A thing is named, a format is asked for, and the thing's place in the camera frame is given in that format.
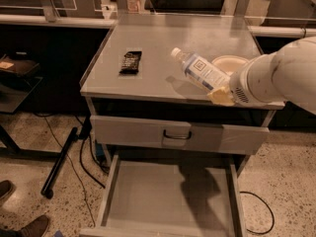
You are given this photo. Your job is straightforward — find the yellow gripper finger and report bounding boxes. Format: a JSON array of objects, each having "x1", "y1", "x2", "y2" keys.
[{"x1": 207, "y1": 86, "x2": 235, "y2": 107}]

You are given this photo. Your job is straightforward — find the blue label plastic bottle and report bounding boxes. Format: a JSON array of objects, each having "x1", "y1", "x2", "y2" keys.
[{"x1": 171, "y1": 47, "x2": 230, "y2": 92}]

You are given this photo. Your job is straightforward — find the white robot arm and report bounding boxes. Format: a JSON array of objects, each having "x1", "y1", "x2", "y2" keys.
[{"x1": 208, "y1": 37, "x2": 316, "y2": 115}]

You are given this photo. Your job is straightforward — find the grey top drawer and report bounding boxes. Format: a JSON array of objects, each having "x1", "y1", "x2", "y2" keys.
[{"x1": 91, "y1": 116, "x2": 269, "y2": 155}]

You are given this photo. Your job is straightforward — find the grey drawer cabinet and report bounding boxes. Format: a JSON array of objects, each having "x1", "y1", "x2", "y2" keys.
[{"x1": 81, "y1": 14, "x2": 283, "y2": 169}]

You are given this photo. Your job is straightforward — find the open grey middle drawer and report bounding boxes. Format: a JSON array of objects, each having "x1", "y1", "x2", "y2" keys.
[{"x1": 79, "y1": 155, "x2": 247, "y2": 237}]

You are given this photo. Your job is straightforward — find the white paper bowl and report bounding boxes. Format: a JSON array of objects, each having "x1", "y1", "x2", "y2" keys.
[{"x1": 211, "y1": 55, "x2": 249, "y2": 75}]

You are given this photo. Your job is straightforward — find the black snack bar packet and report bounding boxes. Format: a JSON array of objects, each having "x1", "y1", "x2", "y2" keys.
[{"x1": 119, "y1": 51, "x2": 142, "y2": 75}]

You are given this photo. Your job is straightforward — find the black metal stand leg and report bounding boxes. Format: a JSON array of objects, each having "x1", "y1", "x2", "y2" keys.
[{"x1": 40, "y1": 127, "x2": 77, "y2": 199}]

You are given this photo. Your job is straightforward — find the dark side table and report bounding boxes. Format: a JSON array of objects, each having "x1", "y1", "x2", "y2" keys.
[{"x1": 0, "y1": 77, "x2": 62, "y2": 161}]

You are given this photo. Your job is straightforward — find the brown shoe lower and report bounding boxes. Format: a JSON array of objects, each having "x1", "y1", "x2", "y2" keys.
[{"x1": 0, "y1": 213, "x2": 51, "y2": 237}]

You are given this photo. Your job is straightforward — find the brown shoe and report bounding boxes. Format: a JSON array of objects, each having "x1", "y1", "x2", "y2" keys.
[
  {"x1": 0, "y1": 180, "x2": 15, "y2": 202},
  {"x1": 0, "y1": 213, "x2": 51, "y2": 237}
]

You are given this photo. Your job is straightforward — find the brown shoe upper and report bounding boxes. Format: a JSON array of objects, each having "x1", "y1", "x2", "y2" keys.
[{"x1": 0, "y1": 180, "x2": 15, "y2": 202}]

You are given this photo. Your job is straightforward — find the black drawer handle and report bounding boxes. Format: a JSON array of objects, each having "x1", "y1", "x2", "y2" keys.
[{"x1": 163, "y1": 129, "x2": 192, "y2": 140}]

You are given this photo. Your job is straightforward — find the white rail right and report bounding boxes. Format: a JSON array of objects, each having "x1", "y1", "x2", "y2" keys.
[{"x1": 248, "y1": 26, "x2": 316, "y2": 39}]

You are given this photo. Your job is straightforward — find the white rail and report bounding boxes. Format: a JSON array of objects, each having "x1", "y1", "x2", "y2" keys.
[
  {"x1": 248, "y1": 26, "x2": 316, "y2": 39},
  {"x1": 0, "y1": 14, "x2": 117, "y2": 29}
]

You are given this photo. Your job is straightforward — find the black floor cable right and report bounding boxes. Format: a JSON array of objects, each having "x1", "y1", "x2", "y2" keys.
[{"x1": 239, "y1": 191, "x2": 276, "y2": 235}]

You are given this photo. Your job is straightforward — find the black floor cable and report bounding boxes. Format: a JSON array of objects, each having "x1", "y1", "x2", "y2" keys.
[
  {"x1": 239, "y1": 191, "x2": 276, "y2": 235},
  {"x1": 33, "y1": 111, "x2": 111, "y2": 227}
]

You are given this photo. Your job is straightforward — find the black floor cable left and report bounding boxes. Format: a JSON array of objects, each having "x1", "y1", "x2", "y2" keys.
[{"x1": 33, "y1": 111, "x2": 111, "y2": 227}]

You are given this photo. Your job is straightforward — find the white rail left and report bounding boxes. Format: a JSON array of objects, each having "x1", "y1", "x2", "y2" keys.
[{"x1": 0, "y1": 14, "x2": 117, "y2": 29}]

